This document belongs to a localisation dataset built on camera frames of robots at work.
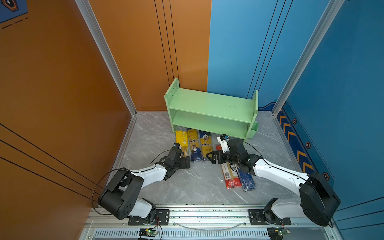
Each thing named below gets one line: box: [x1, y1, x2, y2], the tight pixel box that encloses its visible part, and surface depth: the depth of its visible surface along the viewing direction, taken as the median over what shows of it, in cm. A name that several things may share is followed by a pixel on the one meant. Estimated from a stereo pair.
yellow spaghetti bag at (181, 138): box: [175, 130, 189, 157], surface depth 104 cm
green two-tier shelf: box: [164, 78, 259, 141], surface depth 93 cm
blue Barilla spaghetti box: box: [237, 167, 256, 192], surface depth 82 cm
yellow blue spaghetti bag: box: [187, 129, 203, 162], surface depth 98 cm
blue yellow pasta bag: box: [199, 130, 213, 160], surface depth 101 cm
